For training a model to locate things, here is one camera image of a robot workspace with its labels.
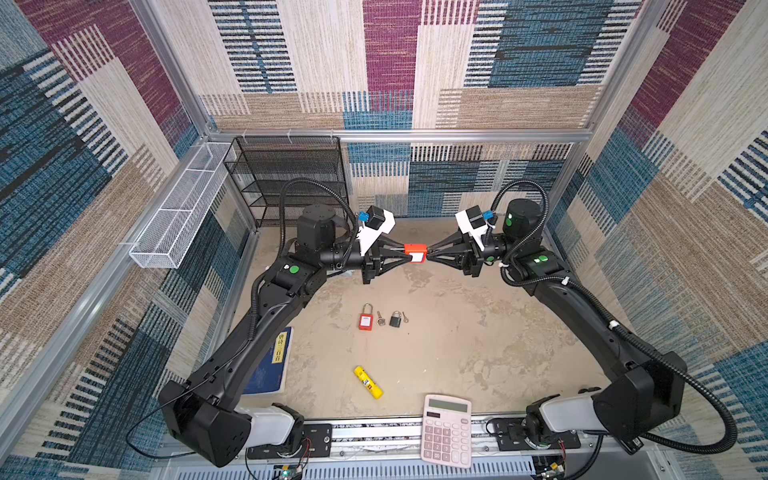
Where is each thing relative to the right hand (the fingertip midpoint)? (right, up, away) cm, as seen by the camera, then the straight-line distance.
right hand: (429, 256), depth 63 cm
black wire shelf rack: (-46, +28, +45) cm, 70 cm away
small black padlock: (-6, -20, +31) cm, 37 cm away
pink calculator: (+5, -43, +9) cm, 45 cm away
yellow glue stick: (-15, -32, +19) cm, 40 cm away
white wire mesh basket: (-61, +4, +8) cm, 62 cm away
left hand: (-4, +1, -2) cm, 5 cm away
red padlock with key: (-15, -20, +29) cm, 38 cm away
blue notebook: (-41, -32, +20) cm, 56 cm away
